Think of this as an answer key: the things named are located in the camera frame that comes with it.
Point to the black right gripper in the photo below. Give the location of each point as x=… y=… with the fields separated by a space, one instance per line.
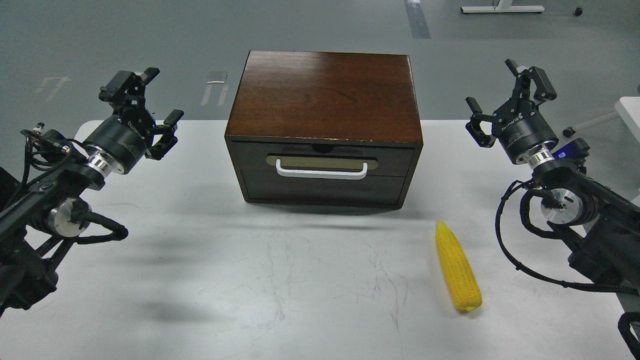
x=520 y=127

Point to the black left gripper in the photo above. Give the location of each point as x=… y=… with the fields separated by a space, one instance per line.
x=130 y=132

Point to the dark drawer with white handle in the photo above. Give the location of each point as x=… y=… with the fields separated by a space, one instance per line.
x=377 y=161

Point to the yellow corn cob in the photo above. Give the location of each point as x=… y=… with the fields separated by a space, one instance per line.
x=459 y=277

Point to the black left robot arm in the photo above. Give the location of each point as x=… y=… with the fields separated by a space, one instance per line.
x=43 y=214

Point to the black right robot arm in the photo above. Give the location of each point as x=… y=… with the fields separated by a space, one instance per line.
x=561 y=202

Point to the brown wooden drawer cabinet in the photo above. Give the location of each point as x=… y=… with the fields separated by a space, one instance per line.
x=328 y=98

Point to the white table leg base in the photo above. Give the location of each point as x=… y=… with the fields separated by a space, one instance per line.
x=502 y=7

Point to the white furniture with caster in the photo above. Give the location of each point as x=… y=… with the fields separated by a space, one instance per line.
x=626 y=108

